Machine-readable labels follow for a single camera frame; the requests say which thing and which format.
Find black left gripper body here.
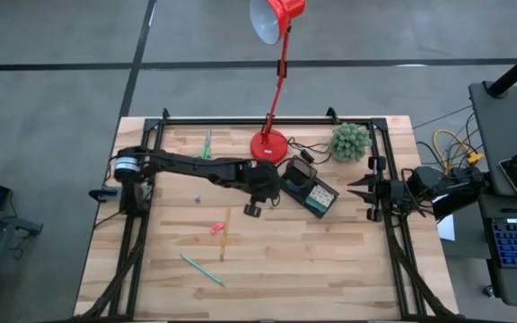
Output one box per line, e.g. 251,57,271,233
240,159,283,218

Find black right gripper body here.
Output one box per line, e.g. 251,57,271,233
365,156,407,223

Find green sticky note pad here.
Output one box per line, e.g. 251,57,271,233
305,184,336,213

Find teal pen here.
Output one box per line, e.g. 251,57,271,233
179,253,227,288

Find black mesh desk organizer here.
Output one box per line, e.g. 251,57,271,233
279,155,340,220

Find red desk lamp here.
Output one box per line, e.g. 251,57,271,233
248,0,307,165

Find green artificial plant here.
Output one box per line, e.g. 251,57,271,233
329,122,373,163

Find white paper sheet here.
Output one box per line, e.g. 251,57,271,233
436,214,457,242

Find yellow pencil pink eraser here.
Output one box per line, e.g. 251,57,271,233
219,207,232,263

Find grey equipment cart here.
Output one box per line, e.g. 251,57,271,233
468,80,517,310

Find black pole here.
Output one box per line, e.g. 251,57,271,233
486,39,517,98

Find black lamp power cable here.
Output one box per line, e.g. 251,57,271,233
285,136,337,167

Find black aluminium rig frame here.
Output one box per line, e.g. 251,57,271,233
74,107,464,323

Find yellow cable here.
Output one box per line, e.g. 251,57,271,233
432,128,485,175

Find black bracket-mounted device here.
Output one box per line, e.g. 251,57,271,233
88,186,121,203

